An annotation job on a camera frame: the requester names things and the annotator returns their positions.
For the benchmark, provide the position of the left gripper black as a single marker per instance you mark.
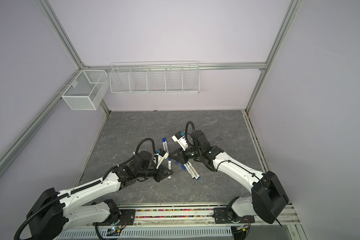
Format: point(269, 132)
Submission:
point(158, 176)

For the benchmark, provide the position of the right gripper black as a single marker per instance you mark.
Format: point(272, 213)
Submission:
point(181, 160)

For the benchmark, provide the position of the white marker pen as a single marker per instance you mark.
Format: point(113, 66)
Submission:
point(197, 176)
point(190, 171)
point(165, 145)
point(169, 167)

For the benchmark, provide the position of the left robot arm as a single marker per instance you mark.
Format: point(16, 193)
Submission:
point(57, 211)

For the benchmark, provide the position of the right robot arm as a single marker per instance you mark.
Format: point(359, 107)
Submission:
point(268, 197)

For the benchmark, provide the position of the white mesh box basket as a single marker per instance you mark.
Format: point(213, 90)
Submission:
point(87, 90)

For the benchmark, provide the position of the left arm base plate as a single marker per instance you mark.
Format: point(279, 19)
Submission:
point(124, 217)

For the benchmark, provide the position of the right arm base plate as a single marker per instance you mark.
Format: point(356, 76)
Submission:
point(227, 216)

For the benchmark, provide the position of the white wire wall basket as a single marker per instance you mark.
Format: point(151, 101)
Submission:
point(155, 77)

